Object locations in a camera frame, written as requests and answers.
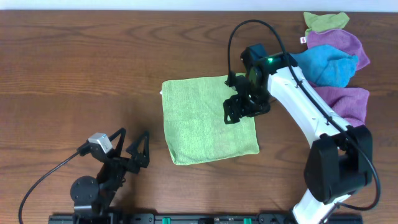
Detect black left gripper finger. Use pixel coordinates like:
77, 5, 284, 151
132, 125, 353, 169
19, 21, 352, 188
107, 128, 126, 157
126, 131, 150, 168

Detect light green cloth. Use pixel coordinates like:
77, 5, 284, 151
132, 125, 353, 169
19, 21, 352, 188
161, 76, 260, 166

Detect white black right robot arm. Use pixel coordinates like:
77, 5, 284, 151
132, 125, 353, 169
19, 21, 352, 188
223, 44, 373, 223

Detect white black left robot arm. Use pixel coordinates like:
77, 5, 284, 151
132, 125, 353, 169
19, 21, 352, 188
70, 128, 150, 223

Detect blue cloth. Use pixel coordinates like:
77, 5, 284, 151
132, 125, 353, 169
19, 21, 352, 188
291, 44, 359, 88

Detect lower purple cloth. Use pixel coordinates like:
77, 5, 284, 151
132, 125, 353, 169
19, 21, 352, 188
310, 82, 370, 127

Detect purple cloth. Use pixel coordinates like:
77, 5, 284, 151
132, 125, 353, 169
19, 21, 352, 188
305, 29, 370, 70
310, 82, 370, 127

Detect small green cloth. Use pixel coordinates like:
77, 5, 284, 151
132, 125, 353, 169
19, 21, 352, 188
303, 12, 349, 37

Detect upper purple cloth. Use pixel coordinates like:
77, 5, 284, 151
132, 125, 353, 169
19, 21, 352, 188
305, 29, 370, 70

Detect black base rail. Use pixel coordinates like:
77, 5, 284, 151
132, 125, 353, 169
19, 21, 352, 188
48, 212, 364, 224

